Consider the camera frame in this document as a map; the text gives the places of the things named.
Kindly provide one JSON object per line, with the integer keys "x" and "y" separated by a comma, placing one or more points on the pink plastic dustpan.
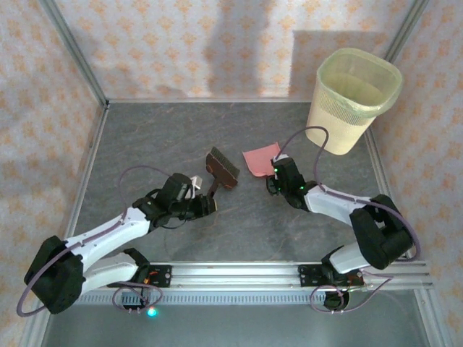
{"x": 258, "y": 159}

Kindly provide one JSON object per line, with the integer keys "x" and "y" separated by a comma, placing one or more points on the brown hand brush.
{"x": 224, "y": 170}

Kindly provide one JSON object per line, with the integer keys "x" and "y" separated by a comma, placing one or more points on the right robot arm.
{"x": 376, "y": 235}

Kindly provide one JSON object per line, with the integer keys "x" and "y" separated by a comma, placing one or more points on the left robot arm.
{"x": 108, "y": 231}

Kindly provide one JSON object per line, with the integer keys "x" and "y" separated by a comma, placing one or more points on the cream mesh waste bin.
{"x": 336, "y": 123}

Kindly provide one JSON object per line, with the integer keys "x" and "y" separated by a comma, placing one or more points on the glowing status light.
{"x": 152, "y": 312}

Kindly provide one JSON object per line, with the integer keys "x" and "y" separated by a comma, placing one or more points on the green plastic bin liner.
{"x": 394, "y": 90}

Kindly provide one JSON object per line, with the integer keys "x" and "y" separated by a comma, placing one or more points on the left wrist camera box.
{"x": 197, "y": 181}

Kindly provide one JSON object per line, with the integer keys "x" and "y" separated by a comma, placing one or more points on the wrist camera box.
{"x": 197, "y": 181}
{"x": 280, "y": 158}

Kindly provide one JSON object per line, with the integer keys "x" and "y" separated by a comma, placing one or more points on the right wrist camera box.
{"x": 280, "y": 158}

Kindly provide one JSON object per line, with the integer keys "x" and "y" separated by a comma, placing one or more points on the aluminium mounting rail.
{"x": 235, "y": 274}

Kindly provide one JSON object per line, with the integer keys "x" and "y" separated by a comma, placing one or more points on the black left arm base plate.
{"x": 162, "y": 276}

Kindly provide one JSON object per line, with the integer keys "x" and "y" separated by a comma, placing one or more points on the aluminium table edge rail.
{"x": 380, "y": 173}
{"x": 95, "y": 141}

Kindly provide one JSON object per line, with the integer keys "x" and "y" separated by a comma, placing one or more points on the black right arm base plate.
{"x": 307, "y": 276}

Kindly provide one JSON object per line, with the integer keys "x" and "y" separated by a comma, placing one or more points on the aluminium frame post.
{"x": 405, "y": 29}
{"x": 79, "y": 59}

